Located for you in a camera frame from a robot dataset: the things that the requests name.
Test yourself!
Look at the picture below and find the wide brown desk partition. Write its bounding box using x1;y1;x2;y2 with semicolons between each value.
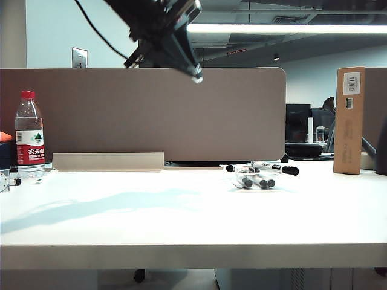
0;67;287;163

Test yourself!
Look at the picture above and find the black computer monitor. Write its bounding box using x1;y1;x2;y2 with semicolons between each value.
311;108;336;143
285;103;312;143

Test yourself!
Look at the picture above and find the clear plastic packaging box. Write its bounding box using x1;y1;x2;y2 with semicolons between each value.
222;164;281;193

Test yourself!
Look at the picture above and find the metal wall switch plate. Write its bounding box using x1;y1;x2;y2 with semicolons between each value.
71;47;89;69

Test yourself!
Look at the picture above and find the black round cushion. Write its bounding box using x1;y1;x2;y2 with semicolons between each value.
285;143;324;158

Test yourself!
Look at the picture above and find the long ceiling light strip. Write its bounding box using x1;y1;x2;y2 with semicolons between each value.
186;23;387;34

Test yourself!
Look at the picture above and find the narrow brown desk partition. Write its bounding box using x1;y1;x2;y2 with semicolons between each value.
361;67;387;153

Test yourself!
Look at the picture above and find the clear glass jar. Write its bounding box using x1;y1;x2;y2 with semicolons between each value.
315;124;327;143

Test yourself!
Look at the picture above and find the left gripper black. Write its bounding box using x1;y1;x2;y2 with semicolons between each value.
123;20;203;84

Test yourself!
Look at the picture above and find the silver metal block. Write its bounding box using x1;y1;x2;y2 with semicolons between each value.
0;169;10;194

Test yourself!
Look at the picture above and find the grey office chair back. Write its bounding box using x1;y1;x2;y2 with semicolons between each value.
322;96;337;152

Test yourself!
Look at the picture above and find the dark blue box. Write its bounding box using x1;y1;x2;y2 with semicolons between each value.
0;141;18;169

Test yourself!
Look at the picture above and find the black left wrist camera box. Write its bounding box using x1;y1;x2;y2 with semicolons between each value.
164;0;203;24

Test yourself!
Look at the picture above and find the beige desk cable trough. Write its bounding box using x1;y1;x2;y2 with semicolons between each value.
51;152;165;173

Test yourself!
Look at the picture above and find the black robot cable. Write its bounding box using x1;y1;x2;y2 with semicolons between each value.
74;0;131;60

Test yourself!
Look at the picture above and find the red-label water bottle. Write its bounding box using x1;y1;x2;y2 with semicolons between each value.
14;90;47;179

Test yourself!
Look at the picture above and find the tall brown cardboard box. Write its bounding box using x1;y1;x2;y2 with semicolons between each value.
333;66;366;176

